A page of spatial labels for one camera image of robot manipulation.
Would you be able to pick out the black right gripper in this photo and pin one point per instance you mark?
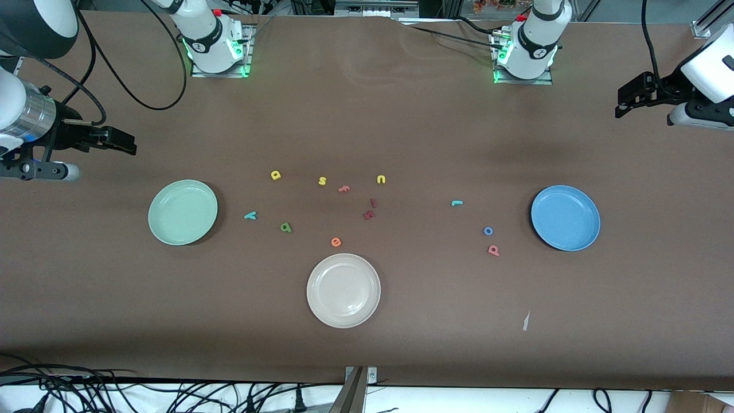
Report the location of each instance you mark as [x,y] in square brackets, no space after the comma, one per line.
[66,136]

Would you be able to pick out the white paper scrap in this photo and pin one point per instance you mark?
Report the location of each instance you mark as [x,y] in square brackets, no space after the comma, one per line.
[526,321]

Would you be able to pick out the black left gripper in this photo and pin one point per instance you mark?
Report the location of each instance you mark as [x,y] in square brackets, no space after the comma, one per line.
[660,93]

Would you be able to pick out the cardboard box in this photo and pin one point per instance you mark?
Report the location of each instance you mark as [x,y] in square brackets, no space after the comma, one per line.
[688,403]

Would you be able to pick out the blue plate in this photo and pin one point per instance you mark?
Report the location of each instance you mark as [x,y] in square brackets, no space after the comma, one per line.
[565,218]

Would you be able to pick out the aluminium frame rail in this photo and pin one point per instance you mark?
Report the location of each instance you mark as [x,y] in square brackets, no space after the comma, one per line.
[711,20]

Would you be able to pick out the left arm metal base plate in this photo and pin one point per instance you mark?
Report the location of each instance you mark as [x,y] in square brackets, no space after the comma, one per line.
[547,80]

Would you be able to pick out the green plate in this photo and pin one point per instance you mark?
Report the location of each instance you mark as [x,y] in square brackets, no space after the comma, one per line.
[182,213]

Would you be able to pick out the silver table edge bracket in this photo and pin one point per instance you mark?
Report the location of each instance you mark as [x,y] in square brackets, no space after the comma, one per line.
[372,376]

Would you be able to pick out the silver metal box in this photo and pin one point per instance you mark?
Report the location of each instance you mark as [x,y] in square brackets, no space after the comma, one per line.
[375,7]

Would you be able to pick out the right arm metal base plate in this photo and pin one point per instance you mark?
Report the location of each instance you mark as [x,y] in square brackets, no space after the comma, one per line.
[248,57]

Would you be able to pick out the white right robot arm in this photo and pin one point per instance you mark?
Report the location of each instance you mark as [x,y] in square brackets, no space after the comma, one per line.
[206,40]

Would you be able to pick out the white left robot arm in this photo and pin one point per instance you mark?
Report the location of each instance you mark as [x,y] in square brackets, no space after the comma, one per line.
[533,46]

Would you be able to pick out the orange dried flowers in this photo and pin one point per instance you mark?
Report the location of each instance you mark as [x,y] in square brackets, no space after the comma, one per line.
[493,6]

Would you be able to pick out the beige plate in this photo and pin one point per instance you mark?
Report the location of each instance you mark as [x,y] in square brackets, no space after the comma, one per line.
[343,290]

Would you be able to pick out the grey metal post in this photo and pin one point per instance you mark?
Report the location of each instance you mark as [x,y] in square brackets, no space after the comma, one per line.
[351,398]

